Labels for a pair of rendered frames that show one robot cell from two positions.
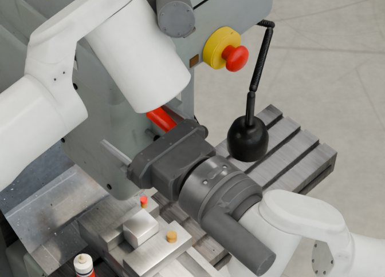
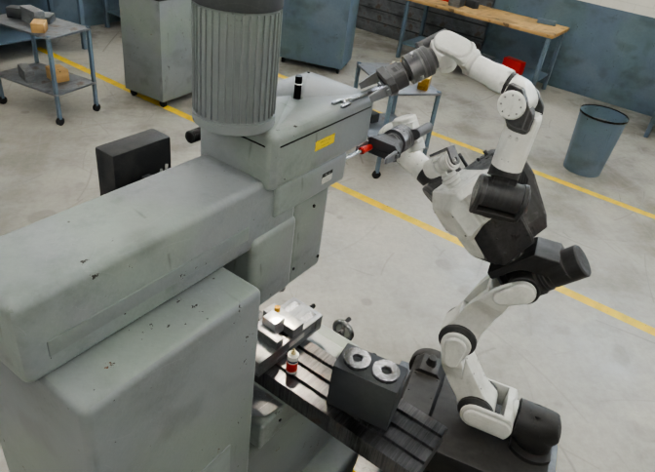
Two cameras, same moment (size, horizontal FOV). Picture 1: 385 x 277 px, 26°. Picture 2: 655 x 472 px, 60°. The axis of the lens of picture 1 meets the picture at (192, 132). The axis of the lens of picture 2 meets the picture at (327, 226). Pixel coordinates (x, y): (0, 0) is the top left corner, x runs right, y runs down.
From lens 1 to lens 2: 2.04 m
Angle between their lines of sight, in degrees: 73
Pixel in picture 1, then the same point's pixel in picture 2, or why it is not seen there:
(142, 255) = (289, 322)
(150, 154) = (393, 143)
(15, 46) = (289, 223)
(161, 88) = not seen: hidden behind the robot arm
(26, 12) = (308, 179)
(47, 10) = (330, 152)
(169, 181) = (402, 142)
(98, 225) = (263, 352)
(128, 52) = not seen: hidden behind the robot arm
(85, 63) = (336, 166)
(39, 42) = (471, 47)
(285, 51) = not seen: outside the picture
